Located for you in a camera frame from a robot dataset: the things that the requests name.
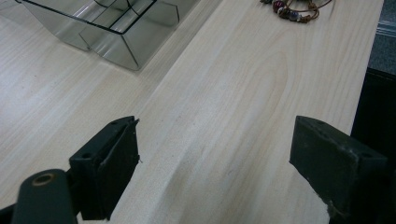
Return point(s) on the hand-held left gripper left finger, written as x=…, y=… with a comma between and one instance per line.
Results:
x=104, y=169

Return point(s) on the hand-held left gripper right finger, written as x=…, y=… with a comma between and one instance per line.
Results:
x=330, y=165

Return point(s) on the clear glass compartment box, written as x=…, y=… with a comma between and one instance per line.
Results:
x=124, y=28

